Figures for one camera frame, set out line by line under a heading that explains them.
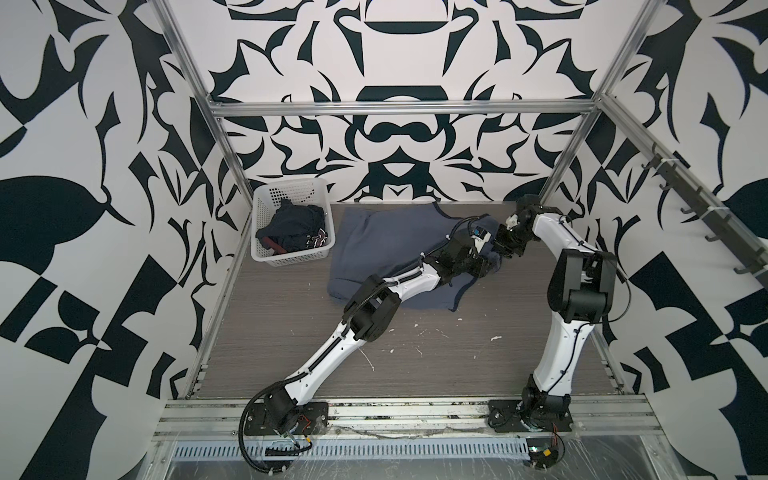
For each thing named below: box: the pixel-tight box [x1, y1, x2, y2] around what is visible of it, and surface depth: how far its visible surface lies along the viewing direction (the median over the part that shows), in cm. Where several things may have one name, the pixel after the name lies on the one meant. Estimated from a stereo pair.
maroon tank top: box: [262, 236, 288, 255], surface depth 100 cm
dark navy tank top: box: [256, 199, 326, 252], surface depth 102 cm
